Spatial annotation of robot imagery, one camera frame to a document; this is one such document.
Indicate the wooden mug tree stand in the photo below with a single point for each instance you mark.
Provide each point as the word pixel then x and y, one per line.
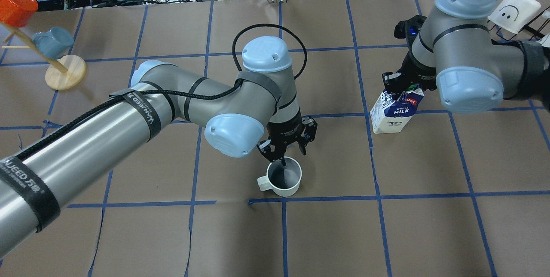
pixel 62 74

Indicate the white smiley face mug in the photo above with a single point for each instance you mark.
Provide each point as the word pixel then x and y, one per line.
pixel 512 15

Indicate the orange mug on stand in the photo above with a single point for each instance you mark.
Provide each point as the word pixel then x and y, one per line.
pixel 17 13

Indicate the blue mug on stand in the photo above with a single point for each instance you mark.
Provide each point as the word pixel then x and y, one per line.
pixel 53 43

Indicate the blue white milk carton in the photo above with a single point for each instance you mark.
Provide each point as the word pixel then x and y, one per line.
pixel 391 117

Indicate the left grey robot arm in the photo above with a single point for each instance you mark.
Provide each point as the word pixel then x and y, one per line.
pixel 260 110

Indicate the pale green mug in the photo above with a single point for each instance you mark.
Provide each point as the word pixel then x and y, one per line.
pixel 283 181

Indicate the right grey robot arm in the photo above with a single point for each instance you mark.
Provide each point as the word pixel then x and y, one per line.
pixel 451 50

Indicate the white cup at edge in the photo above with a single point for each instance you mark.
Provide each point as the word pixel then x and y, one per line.
pixel 545 41

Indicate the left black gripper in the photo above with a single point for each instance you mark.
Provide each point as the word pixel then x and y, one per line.
pixel 285 129

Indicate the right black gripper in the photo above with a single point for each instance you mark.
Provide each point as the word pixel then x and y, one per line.
pixel 420 76

